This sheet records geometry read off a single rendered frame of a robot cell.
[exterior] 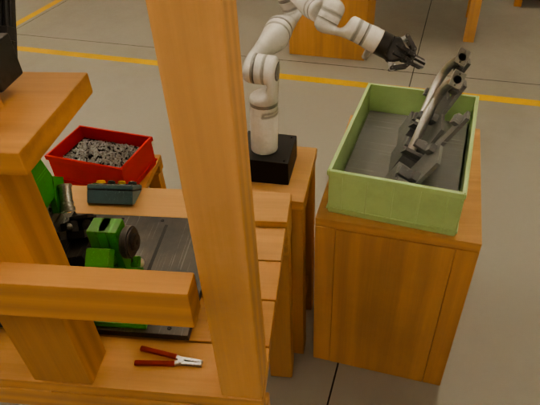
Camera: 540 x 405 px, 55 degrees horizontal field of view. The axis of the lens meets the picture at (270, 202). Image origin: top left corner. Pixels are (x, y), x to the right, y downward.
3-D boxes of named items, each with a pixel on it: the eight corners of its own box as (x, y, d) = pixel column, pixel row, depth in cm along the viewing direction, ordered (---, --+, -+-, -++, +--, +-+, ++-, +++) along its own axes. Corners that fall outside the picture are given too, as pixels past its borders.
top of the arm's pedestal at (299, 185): (234, 149, 201) (233, 141, 198) (317, 156, 195) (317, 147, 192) (210, 202, 177) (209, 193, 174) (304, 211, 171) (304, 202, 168)
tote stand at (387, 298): (342, 248, 271) (350, 114, 221) (446, 265, 258) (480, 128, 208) (313, 357, 222) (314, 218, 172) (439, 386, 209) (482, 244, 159)
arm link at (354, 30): (356, 51, 159) (370, 22, 156) (311, 27, 158) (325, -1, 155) (354, 49, 166) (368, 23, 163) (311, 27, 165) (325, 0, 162)
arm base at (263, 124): (251, 139, 181) (250, 95, 170) (278, 140, 181) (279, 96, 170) (249, 154, 174) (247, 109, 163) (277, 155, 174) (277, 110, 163)
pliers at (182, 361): (133, 366, 121) (132, 363, 120) (141, 347, 125) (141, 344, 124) (199, 374, 118) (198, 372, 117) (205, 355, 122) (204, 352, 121)
